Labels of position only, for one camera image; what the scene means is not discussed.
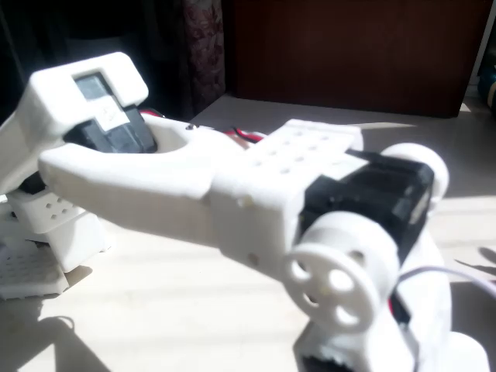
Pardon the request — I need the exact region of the teal round object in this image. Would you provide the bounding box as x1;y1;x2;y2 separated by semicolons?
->
477;57;496;106

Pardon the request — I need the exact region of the white vertical frame strip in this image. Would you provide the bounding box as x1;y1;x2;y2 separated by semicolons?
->
463;0;496;102

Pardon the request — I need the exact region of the white perforated base plate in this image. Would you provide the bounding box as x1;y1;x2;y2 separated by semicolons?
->
0;242;70;301

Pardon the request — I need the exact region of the floral curtain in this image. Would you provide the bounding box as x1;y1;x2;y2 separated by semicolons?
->
181;0;226;117

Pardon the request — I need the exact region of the dark wooden cabinet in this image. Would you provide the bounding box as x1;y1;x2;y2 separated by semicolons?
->
224;0;494;119

